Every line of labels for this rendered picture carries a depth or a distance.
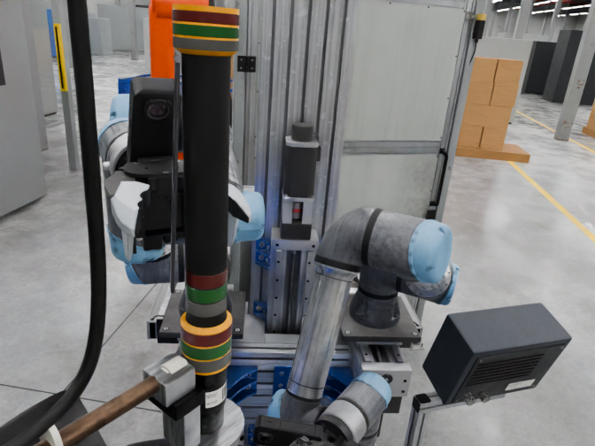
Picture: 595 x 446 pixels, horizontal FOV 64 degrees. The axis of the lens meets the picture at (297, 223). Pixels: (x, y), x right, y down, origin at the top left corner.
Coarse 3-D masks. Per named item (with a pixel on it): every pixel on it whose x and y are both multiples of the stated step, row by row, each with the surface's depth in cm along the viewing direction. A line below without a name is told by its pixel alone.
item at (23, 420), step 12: (60, 396) 51; (36, 408) 49; (48, 408) 50; (72, 408) 51; (84, 408) 52; (12, 420) 47; (24, 420) 47; (60, 420) 49; (72, 420) 50; (0, 432) 45; (12, 432) 46; (96, 432) 51; (0, 444) 45; (84, 444) 49; (96, 444) 50
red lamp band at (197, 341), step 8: (232, 320) 40; (184, 336) 39; (192, 336) 38; (200, 336) 38; (208, 336) 38; (216, 336) 38; (224, 336) 39; (192, 344) 39; (200, 344) 38; (208, 344) 38; (216, 344) 39
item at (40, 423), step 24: (72, 0) 24; (72, 24) 24; (72, 48) 25; (96, 120) 27; (96, 144) 27; (96, 168) 28; (96, 192) 28; (96, 216) 28; (96, 240) 29; (96, 264) 30; (96, 288) 30; (96, 312) 31; (96, 336) 31; (96, 360) 31; (72, 384) 31; (24, 432) 29; (48, 432) 30
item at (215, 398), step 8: (200, 376) 40; (208, 376) 40; (216, 376) 41; (224, 376) 42; (200, 384) 40; (208, 384) 41; (216, 384) 41; (224, 384) 42; (208, 392) 41; (216, 392) 41; (224, 392) 42; (208, 400) 41; (216, 400) 42; (224, 400) 43; (200, 408) 42; (208, 408) 42; (216, 408) 42; (200, 416) 42; (208, 416) 42; (216, 416) 43; (200, 424) 42; (208, 424) 42; (216, 424) 43; (200, 432) 43; (208, 432) 43
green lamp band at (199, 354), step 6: (228, 342) 40; (186, 348) 39; (192, 348) 39; (216, 348) 39; (222, 348) 39; (228, 348) 40; (186, 354) 39; (192, 354) 39; (198, 354) 39; (204, 354) 39; (210, 354) 39; (216, 354) 39; (222, 354) 40
